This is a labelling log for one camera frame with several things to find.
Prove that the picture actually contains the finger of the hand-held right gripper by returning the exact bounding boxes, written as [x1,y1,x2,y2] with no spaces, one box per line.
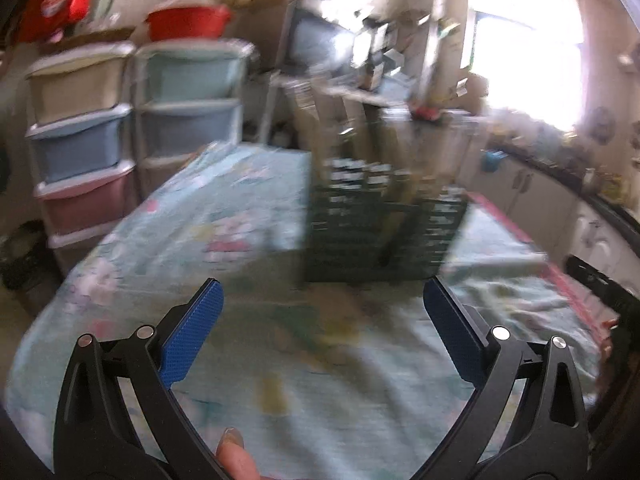
[566,255,640,315]

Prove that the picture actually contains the green perforated utensil holder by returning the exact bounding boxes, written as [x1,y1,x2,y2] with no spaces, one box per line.
[302,155,471,286]

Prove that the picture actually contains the black microwave oven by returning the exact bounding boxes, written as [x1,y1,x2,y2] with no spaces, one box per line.
[286,10,361,68]

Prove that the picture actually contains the kitchen counter cabinets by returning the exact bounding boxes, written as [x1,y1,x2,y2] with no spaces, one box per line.
[450,145,640,291]

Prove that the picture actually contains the drawer tower with pink drawer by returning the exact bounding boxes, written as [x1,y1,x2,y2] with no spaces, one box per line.
[25,42,137,263]

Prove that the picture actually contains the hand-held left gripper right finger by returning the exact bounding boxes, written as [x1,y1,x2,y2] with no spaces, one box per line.
[410,276,590,480]

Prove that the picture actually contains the wicker tray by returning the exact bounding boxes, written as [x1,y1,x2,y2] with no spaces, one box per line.
[55,25,136,50]

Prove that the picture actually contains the black trash bin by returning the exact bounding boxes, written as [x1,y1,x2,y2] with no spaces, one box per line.
[0,220,51,306]

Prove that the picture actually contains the red plastic basin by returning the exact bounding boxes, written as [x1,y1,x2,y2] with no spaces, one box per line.
[146,4,233,41]

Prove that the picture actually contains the window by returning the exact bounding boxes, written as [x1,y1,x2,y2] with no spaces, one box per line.
[460,0,586,131]

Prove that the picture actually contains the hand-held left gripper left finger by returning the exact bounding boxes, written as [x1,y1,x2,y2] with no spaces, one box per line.
[52,278,233,480]

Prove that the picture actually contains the small grey fan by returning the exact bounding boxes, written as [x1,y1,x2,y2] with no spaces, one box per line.
[590,107,617,143]

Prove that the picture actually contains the person's left hand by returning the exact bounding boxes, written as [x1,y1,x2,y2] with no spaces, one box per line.
[216,427,261,480]

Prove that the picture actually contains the bunch of wooden chopsticks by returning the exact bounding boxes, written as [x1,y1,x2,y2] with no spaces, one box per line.
[287,77,451,241]

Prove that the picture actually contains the red snack bag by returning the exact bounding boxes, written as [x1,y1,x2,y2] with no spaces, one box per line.
[20,0,96,43]

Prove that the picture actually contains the pale hanging bag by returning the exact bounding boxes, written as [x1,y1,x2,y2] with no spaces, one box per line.
[90,0,117,26]

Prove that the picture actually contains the drawer tower with green drawer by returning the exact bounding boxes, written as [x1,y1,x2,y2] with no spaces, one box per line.
[132,40,256,201]

